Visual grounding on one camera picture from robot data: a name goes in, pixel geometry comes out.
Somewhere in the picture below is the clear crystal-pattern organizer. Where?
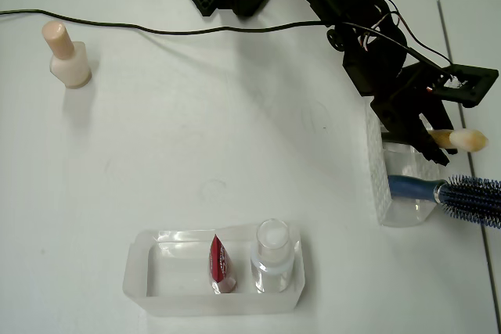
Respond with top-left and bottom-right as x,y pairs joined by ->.
363,95 -> 447,228

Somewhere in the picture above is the red cream tube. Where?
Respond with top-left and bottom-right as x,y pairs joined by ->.
207,233 -> 238,295

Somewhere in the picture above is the pink bottle with pink cap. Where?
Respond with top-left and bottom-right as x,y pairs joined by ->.
41,20 -> 93,89

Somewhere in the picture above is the black camera cable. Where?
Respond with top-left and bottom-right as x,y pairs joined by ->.
0,9 -> 333,36

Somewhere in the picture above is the blue round hairbrush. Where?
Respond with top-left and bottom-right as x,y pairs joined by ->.
387,174 -> 501,229

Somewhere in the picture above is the makeup brush with beige bristles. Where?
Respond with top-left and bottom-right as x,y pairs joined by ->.
426,128 -> 490,153

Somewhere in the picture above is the frosted plastic bin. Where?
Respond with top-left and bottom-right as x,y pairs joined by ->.
121,221 -> 307,318

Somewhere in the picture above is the clear bottle with clear cap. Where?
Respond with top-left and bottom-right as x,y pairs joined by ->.
250,219 -> 295,294

